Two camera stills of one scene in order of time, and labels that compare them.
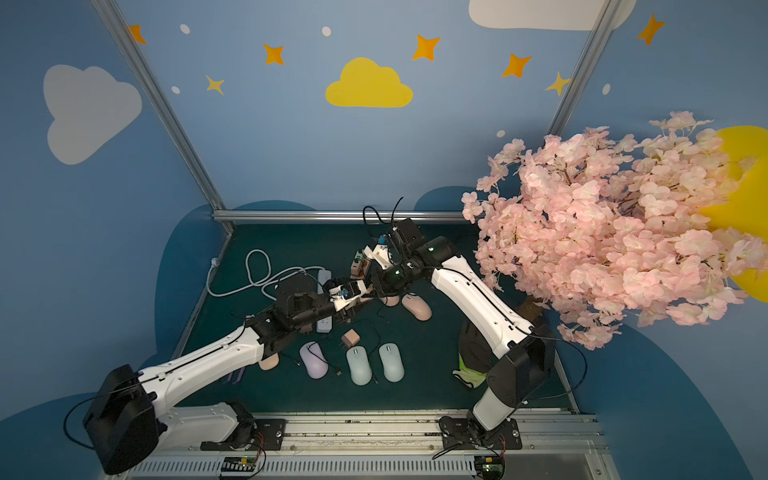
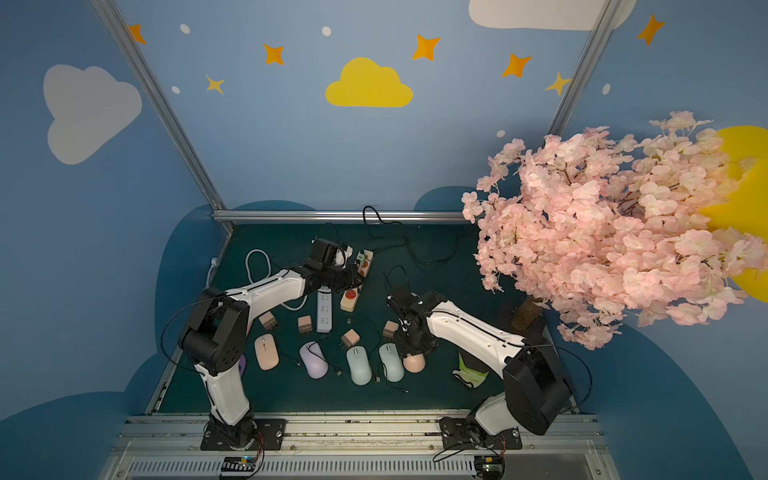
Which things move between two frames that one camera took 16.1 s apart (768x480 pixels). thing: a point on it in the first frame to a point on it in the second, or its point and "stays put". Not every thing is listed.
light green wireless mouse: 359,364 stays put
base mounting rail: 554,447 stays put
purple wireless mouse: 315,361 stays put
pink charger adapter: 351,337 stays put
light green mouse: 391,362 stays put
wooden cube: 359,266 to 389,329
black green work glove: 475,356 stays put
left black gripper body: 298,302 to 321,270
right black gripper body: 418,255 to 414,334
